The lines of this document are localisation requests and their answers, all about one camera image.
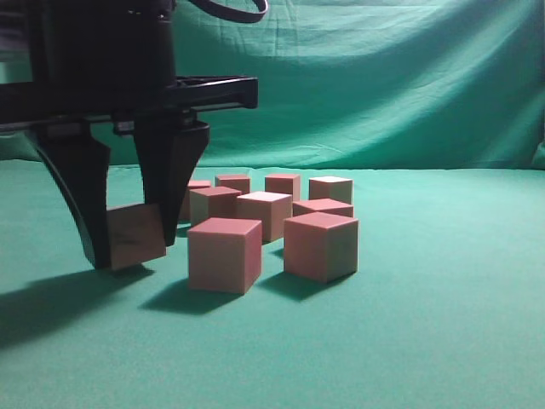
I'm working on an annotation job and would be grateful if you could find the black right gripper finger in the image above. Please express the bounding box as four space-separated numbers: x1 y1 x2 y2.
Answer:
134 114 210 246

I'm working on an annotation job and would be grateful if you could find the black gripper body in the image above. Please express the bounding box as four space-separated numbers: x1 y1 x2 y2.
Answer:
1 1 258 135

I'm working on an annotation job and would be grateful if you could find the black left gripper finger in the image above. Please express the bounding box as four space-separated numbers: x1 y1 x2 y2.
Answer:
26 123 111 268

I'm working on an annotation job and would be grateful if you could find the pink cube moved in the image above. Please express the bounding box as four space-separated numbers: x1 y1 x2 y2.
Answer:
265 174 301 201
308 176 353 205
189 187 241 226
215 174 251 194
178 179 213 222

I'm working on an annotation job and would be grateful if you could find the pink cube column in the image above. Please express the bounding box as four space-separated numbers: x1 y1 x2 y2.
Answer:
283 212 359 283
187 217 262 294
236 191 292 242
106 204 166 270

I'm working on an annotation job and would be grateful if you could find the pink cube column second-far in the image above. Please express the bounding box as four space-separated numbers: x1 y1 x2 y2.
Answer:
292 198 354 217

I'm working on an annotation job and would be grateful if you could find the green cloth backdrop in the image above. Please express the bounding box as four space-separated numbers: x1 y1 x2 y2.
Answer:
1 1 544 408

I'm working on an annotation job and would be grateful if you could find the black cable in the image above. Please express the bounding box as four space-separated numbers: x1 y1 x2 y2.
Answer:
186 0 270 25

